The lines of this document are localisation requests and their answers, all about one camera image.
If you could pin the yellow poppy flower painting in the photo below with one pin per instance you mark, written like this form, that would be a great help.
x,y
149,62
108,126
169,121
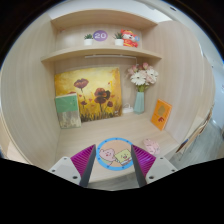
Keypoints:
x,y
98,91

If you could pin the wooden wall shelf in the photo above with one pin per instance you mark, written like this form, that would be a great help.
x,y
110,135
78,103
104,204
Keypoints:
x,y
98,50

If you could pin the green book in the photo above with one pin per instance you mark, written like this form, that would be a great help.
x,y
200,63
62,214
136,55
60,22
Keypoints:
x,y
68,111

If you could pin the red plush toy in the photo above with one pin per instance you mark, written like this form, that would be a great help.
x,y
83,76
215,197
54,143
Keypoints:
x,y
129,38

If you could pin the small potted plant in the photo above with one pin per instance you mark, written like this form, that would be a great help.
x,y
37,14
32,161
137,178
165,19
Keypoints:
x,y
118,39
88,39

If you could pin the pink white flower bouquet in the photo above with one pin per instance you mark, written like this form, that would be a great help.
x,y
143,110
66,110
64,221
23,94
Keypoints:
x,y
142,76

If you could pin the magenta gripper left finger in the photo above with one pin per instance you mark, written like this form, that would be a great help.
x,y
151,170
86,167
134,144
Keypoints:
x,y
83,162

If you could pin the right small potted plant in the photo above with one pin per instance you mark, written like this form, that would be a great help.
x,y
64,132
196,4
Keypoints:
x,y
118,39

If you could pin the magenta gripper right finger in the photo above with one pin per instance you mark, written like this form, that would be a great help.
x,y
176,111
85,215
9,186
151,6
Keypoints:
x,y
142,161

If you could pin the light blue vase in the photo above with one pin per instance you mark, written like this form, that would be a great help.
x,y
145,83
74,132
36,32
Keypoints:
x,y
139,103

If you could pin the purple round number sign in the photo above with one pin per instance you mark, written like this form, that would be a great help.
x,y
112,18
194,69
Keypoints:
x,y
100,35

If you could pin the small white object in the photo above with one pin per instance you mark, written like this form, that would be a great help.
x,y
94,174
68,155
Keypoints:
x,y
127,108

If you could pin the round cartoon mouse pad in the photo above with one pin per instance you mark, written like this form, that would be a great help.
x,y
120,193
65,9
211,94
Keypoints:
x,y
114,154

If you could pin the left small potted plant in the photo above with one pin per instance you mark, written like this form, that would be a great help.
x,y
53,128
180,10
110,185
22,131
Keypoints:
x,y
88,39

